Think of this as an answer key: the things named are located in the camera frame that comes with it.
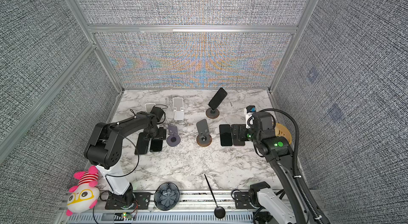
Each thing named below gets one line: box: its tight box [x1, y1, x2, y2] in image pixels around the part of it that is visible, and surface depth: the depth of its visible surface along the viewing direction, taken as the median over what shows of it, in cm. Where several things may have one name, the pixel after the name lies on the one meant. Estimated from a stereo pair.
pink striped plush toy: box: [65, 165, 100, 217], surface depth 71 cm
